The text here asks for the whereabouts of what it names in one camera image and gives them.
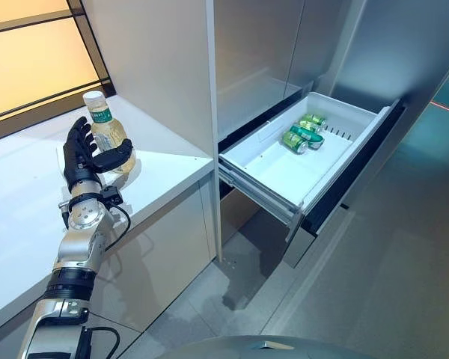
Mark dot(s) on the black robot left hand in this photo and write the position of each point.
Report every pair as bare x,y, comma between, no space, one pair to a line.
76,157

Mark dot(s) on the yellow drink bottle white cap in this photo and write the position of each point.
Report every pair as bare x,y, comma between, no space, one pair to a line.
110,129

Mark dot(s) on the white fridge drawer steel front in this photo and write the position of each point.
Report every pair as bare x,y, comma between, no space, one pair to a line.
280,175

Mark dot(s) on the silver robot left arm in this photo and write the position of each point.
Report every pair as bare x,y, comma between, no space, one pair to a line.
78,220

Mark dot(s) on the stainless steel fridge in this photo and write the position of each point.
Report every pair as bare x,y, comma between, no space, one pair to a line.
254,48

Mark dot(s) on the white counter cabinet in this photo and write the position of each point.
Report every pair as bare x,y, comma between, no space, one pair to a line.
30,209

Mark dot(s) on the white tall cabinet panel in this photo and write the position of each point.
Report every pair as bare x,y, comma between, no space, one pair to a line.
153,67

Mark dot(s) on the green drink can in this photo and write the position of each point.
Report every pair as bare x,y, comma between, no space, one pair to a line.
308,136
292,141
313,121

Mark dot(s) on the silver robot torso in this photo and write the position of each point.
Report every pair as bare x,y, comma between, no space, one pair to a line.
247,348

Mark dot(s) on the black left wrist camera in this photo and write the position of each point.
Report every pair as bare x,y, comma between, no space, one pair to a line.
111,195

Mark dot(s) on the orange lit window black frame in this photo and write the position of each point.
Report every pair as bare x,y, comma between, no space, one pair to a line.
26,60

